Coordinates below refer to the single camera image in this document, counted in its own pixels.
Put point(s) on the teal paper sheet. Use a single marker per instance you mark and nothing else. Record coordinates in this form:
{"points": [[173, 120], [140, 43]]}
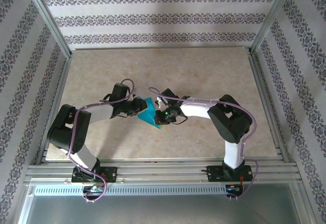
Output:
{"points": [[150, 114]]}

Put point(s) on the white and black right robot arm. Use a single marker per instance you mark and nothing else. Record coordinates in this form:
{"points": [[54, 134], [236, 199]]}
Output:
{"points": [[229, 122]]}

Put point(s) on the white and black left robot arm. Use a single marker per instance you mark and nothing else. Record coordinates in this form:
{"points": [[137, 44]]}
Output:
{"points": [[68, 129]]}

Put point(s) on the grey metal sheet panel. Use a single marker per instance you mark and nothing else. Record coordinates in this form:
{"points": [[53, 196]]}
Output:
{"points": [[163, 210]]}

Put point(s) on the small connector circuit board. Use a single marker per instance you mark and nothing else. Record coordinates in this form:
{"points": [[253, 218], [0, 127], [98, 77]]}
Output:
{"points": [[234, 189], [96, 189]]}

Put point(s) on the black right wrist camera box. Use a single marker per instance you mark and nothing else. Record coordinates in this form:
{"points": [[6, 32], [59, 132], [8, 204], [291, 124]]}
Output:
{"points": [[171, 98]]}

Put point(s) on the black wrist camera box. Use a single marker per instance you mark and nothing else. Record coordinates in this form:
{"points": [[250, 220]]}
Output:
{"points": [[171, 98], [121, 91]]}

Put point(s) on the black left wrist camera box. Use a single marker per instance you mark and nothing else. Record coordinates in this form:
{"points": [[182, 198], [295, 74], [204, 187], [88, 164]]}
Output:
{"points": [[121, 91]]}

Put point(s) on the wide aluminium mounting rail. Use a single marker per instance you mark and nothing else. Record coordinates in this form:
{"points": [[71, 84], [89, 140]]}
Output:
{"points": [[163, 170]]}

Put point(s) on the thin aluminium table edge rail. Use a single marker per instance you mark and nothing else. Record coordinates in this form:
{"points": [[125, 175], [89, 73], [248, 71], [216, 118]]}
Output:
{"points": [[163, 48]]}

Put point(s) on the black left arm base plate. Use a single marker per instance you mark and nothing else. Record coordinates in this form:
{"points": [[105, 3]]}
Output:
{"points": [[110, 174]]}

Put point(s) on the aluminium side rail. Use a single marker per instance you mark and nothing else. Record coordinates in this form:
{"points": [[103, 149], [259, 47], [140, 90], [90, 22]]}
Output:
{"points": [[270, 94], [54, 94]]}

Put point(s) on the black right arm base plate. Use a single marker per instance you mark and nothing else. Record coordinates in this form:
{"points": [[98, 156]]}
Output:
{"points": [[214, 174]]}

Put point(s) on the aluminium frame post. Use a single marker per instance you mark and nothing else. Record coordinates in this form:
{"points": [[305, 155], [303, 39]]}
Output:
{"points": [[48, 20], [272, 15]]}

